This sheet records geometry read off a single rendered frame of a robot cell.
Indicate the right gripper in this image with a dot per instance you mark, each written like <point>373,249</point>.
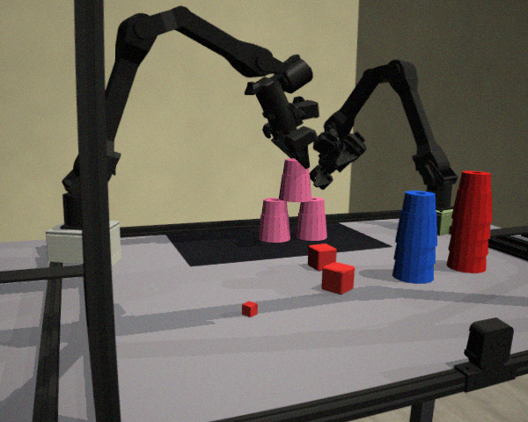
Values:
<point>349,152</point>

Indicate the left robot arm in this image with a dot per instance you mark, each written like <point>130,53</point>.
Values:
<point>134,40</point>

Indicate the pink cup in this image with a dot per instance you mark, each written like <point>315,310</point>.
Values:
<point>274,221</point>
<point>311,220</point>
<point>295,184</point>

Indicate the dark grey mat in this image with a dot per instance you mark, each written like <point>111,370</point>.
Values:
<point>240,245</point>

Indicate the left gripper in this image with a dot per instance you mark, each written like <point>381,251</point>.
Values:
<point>282,126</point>

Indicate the red cup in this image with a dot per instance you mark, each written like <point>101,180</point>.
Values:
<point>473,201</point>
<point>469,248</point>
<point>470,231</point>
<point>466,264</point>

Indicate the blue cup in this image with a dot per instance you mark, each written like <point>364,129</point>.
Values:
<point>413,274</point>
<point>415,256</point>
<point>418,225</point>

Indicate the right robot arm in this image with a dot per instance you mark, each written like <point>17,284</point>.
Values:
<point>429,160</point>

